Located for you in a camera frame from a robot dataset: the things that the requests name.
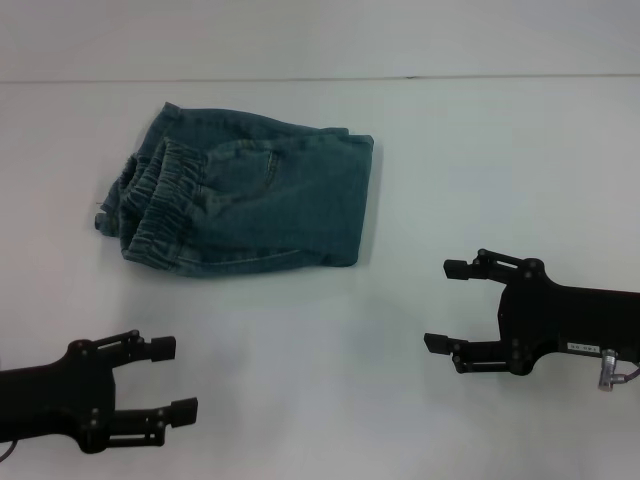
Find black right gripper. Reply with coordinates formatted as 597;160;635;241
423;248;640;377

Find right arm cable with connector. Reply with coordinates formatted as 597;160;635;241
598;348;640;392

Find blue denim shorts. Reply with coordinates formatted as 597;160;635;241
93;101;376;279

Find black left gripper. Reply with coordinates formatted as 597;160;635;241
0;328;200;455

